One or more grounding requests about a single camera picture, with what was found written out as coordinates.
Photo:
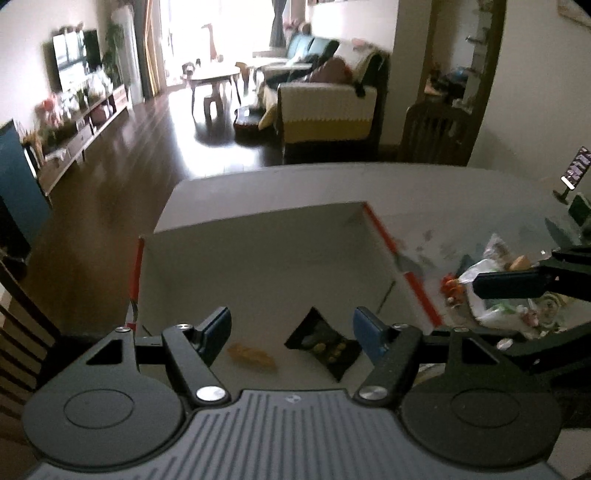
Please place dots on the long wooden TV console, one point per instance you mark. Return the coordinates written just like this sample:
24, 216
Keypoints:
67, 145

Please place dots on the white green plastic snack bag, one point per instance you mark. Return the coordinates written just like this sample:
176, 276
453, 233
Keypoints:
551, 312

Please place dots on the blue cabinet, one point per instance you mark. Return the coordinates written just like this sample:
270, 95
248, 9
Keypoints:
20, 191

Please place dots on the dark wooden dining chair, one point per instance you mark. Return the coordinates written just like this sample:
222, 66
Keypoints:
435, 134

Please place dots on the small white stool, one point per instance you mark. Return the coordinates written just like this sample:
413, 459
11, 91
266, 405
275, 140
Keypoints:
214, 100

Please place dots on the phone on stand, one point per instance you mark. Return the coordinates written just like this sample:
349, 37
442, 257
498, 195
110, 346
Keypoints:
574, 173

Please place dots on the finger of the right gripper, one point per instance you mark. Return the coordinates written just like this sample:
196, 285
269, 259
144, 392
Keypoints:
532, 283
578, 255

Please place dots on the orange snack piece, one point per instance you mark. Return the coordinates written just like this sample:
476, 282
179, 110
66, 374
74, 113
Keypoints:
251, 357

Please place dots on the black snack packet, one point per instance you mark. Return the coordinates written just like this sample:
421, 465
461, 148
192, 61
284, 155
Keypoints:
333, 350

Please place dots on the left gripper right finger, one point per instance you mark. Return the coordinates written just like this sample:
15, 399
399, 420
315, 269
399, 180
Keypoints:
396, 352

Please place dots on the slatted chair at left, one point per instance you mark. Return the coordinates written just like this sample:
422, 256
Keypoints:
33, 349

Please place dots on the cream yellow sofa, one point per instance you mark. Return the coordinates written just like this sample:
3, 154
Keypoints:
330, 91

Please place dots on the potted green plant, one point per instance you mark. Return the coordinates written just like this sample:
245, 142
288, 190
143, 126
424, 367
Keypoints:
114, 38

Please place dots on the television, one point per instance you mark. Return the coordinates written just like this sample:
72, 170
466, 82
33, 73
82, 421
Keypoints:
76, 56

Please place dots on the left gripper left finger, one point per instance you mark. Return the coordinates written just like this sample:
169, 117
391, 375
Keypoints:
187, 352

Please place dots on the wooden coffee table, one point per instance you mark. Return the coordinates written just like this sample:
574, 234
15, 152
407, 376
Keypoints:
212, 74

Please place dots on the red and white cardboard box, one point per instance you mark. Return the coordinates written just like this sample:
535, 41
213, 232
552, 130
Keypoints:
269, 269

